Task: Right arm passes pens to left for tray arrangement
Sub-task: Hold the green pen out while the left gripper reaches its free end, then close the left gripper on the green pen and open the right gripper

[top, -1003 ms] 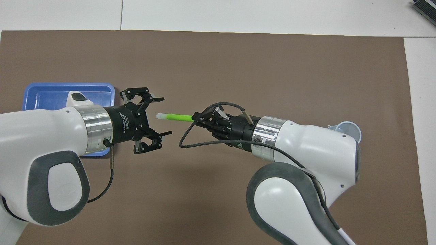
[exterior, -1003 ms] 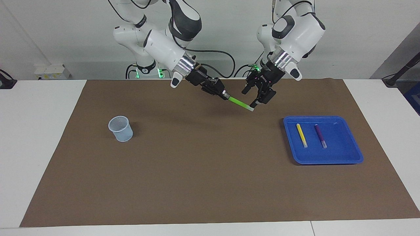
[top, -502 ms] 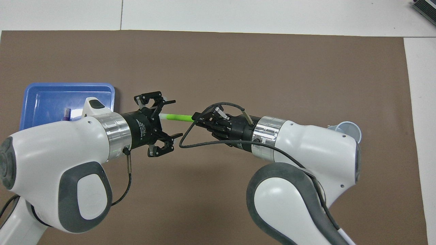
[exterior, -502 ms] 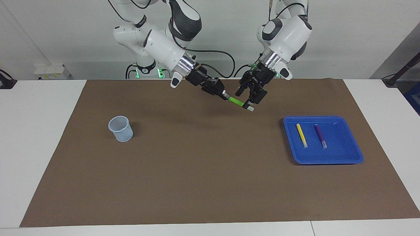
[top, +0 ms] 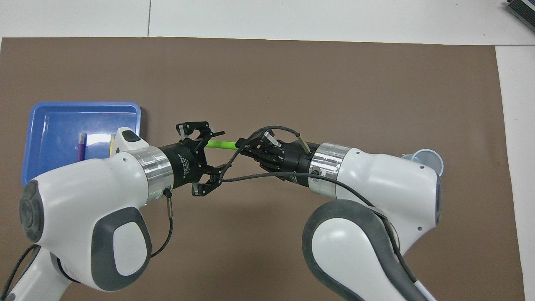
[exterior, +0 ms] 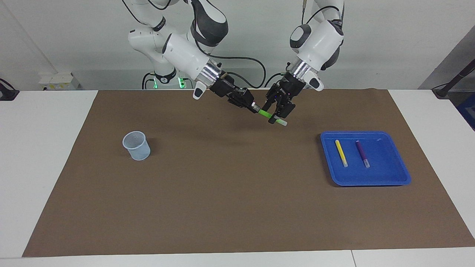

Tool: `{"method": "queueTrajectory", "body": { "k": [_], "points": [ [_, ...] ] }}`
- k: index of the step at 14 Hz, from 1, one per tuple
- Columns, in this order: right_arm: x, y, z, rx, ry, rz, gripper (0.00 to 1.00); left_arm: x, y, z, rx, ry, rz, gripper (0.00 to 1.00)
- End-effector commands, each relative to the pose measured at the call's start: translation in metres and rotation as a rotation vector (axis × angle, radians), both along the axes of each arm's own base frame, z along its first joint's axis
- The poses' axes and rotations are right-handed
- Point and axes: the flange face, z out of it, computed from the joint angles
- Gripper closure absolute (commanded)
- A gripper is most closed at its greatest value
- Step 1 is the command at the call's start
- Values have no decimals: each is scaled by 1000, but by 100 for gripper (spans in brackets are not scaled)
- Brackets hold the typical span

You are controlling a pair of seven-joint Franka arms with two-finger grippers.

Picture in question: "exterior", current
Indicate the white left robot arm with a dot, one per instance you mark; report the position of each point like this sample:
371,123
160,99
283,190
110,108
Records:
319,40

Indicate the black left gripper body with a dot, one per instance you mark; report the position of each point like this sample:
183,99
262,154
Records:
289,89

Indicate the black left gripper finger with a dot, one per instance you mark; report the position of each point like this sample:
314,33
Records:
272,103
285,111

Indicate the white wall socket box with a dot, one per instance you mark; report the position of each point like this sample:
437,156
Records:
57,81

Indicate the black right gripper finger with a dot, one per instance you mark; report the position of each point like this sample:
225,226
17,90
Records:
243,104
253,105

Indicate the brown table mat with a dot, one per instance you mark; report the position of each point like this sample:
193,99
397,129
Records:
237,193

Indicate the yellow marker pen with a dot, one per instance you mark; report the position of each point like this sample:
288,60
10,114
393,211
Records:
341,152

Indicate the black stand pole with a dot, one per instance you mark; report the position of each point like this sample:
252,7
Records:
454,79

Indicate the black clamp mount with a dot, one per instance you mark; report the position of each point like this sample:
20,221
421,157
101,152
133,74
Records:
7,92

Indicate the purple marker pen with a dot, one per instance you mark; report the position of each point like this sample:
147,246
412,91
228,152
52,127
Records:
362,152

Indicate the blue box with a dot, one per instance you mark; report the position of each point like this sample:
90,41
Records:
468,111

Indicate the clear plastic cup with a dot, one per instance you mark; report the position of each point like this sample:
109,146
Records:
137,148

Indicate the blue plastic tray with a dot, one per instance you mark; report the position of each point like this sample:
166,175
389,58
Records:
386,170

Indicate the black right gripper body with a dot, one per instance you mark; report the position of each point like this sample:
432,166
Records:
230,89

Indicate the green marker pen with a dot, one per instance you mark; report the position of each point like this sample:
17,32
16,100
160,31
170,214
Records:
264,112

